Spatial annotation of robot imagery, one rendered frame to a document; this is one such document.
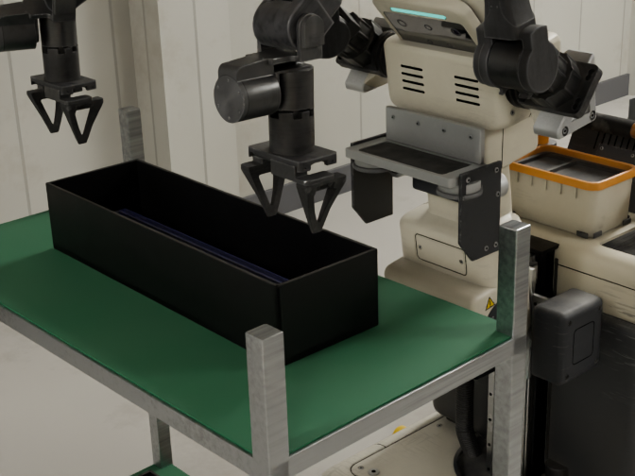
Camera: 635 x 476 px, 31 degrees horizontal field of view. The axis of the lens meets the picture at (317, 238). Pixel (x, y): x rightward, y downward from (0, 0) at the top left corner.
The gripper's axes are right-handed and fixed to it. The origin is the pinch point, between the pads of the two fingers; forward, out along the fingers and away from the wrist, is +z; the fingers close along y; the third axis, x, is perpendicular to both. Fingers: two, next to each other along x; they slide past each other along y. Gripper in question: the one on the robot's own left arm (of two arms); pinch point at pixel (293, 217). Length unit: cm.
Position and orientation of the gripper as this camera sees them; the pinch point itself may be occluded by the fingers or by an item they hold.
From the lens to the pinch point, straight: 144.4
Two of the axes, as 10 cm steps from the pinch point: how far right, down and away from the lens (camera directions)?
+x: 7.5, -2.4, 6.2
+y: 6.7, 2.5, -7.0
